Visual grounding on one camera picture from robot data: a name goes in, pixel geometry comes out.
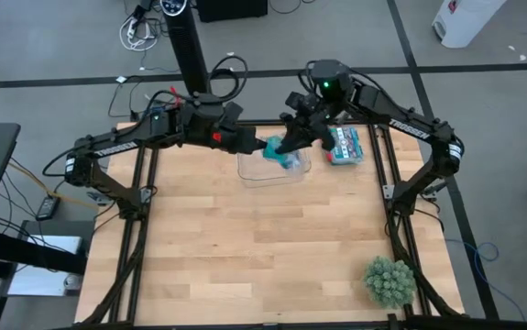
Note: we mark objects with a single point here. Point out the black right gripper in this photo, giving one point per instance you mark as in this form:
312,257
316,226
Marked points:
311,124

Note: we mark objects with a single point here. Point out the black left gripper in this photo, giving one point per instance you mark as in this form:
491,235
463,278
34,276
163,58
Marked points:
238,137

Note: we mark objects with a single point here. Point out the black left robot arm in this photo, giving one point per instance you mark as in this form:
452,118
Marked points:
121,146

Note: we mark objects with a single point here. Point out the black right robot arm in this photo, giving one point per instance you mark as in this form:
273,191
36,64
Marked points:
405,126

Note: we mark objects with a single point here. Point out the clear plastic bin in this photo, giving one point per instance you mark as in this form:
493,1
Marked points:
263,176

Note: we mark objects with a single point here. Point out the teal white first aid kit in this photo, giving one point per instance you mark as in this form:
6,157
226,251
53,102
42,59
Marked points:
348,146

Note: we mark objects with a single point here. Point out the black tower fan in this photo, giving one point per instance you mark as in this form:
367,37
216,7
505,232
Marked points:
185,41

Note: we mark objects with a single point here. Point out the black box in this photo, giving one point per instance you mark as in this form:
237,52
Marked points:
231,9

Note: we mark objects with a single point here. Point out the green artificial plant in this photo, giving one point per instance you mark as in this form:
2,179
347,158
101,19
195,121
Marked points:
390,283

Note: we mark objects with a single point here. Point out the white floor appliance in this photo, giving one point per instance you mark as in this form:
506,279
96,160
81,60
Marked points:
467,20

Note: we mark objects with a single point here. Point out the black power adapter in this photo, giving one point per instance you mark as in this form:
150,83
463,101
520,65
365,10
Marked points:
47,208

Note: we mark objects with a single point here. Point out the white grey box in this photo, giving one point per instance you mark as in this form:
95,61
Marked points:
43,279

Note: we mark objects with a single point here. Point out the black metal table frame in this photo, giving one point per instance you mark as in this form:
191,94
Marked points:
267,123

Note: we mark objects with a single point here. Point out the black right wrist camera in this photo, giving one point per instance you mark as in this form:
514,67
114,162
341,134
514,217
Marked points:
299,101

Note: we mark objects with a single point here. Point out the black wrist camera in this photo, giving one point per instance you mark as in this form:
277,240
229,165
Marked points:
299,101
231,114

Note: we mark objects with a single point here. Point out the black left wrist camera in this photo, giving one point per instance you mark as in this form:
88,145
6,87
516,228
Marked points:
231,114

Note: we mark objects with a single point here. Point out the grey metal bracket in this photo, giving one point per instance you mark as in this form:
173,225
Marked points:
100,198
387,191

